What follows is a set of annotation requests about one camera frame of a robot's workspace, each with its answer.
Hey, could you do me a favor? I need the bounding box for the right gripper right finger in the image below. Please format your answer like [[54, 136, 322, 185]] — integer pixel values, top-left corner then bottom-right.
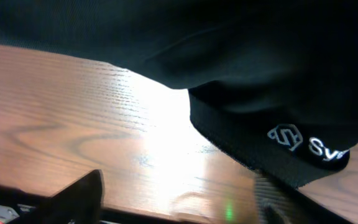
[[254, 172, 347, 224]]

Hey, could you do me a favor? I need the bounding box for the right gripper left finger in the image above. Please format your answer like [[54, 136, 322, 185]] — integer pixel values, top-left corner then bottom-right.
[[9, 169, 103, 224]]

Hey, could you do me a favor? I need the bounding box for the black t-shirt with white logo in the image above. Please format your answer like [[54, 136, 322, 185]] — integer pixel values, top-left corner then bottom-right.
[[0, 0, 358, 188]]

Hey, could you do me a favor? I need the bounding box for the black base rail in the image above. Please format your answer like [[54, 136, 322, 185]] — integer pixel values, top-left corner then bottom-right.
[[0, 185, 176, 224]]

